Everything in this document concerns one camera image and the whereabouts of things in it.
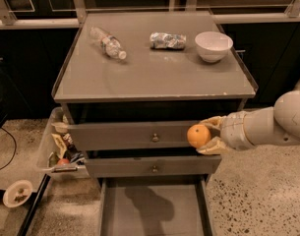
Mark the grey drawer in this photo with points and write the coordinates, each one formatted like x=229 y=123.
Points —
x=155 y=206
x=131 y=135
x=152 y=166

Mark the orange fruit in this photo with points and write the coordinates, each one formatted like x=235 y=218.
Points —
x=198 y=135

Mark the white ceramic bowl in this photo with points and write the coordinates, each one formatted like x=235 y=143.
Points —
x=212 y=46

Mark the yellow snack packet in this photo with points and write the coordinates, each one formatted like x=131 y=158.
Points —
x=61 y=145

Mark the clear plastic water bottle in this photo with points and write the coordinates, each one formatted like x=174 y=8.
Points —
x=107 y=43

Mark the crumpled silver snack bag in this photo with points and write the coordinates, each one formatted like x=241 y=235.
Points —
x=163 y=40

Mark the grey bottom drawer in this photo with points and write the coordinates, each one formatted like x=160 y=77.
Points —
x=155 y=206

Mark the grey drawer cabinet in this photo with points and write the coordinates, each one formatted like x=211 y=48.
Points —
x=149 y=85

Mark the clear plastic storage bin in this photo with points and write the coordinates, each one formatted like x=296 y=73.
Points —
x=48 y=147

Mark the grey top drawer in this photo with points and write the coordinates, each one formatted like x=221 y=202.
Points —
x=131 y=135

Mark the grey middle drawer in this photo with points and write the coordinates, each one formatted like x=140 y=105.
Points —
x=152 y=166

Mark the metal railing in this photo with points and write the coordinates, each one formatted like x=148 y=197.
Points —
x=41 y=14

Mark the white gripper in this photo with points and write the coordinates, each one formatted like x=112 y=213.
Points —
x=233 y=131

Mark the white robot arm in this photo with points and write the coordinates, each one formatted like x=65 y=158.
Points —
x=278 y=125

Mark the red round item in bin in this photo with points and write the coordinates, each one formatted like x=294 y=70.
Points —
x=63 y=161

